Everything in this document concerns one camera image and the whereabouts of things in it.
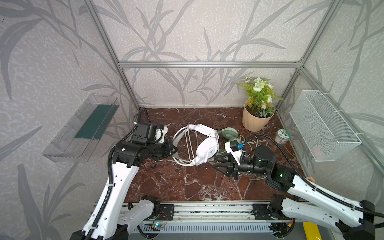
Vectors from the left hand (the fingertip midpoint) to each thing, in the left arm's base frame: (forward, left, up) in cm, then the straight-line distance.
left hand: (180, 145), depth 66 cm
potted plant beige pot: (+26, -43, -11) cm, 52 cm away
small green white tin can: (+18, -61, -21) cm, 67 cm away
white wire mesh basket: (+2, -63, +6) cm, 63 cm away
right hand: (-7, -15, +1) cm, 17 cm away
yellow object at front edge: (-30, -60, -25) cm, 72 cm away
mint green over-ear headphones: (+21, -28, -22) cm, 41 cm away
